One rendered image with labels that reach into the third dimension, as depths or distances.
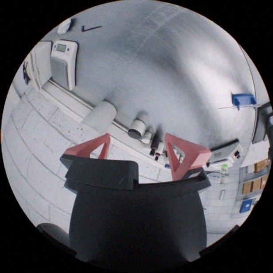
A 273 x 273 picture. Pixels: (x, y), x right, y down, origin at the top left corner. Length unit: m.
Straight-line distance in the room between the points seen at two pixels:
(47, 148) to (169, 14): 0.70
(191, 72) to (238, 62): 0.15
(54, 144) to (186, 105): 0.65
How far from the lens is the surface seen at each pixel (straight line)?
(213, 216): 3.01
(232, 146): 0.50
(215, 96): 0.28
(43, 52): 0.58
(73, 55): 0.38
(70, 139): 0.52
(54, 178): 0.57
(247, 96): 0.33
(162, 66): 0.23
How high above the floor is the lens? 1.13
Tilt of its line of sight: 26 degrees down
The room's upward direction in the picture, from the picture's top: 157 degrees counter-clockwise
